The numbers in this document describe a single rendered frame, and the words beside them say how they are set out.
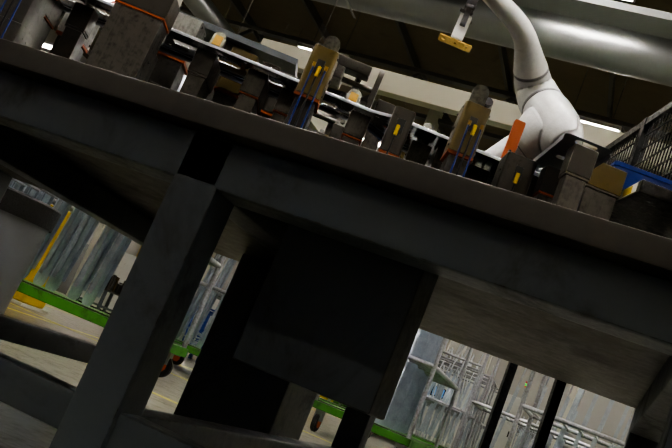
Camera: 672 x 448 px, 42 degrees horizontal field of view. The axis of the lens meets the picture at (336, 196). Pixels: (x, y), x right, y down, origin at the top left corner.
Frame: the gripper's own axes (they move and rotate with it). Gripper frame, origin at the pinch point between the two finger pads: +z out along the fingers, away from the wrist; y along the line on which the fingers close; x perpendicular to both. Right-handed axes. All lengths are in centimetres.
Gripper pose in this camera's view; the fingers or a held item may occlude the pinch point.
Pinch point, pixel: (460, 29)
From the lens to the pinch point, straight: 221.5
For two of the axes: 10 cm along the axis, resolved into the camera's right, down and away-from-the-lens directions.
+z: -4.0, 8.9, -2.2
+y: 0.3, -2.3, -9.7
